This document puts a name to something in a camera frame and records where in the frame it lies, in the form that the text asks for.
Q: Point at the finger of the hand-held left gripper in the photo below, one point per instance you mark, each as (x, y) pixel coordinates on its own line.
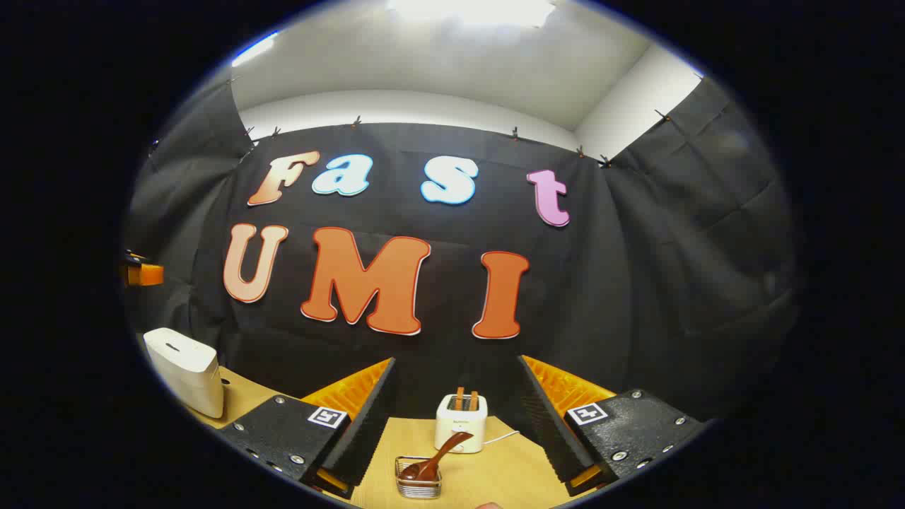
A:
(145, 274)

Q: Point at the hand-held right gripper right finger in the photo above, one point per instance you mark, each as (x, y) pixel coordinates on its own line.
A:
(548, 424)

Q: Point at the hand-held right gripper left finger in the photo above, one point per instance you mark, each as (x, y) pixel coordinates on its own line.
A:
(368, 431)

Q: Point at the brown wooden spoon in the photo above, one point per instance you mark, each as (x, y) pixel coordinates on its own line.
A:
(424, 468)

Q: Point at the white rice cooker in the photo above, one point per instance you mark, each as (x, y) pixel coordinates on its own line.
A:
(185, 367)

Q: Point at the white toaster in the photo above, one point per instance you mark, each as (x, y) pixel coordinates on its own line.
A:
(459, 428)

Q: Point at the black backdrop cloth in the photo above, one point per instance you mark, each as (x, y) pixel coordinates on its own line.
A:
(636, 283)

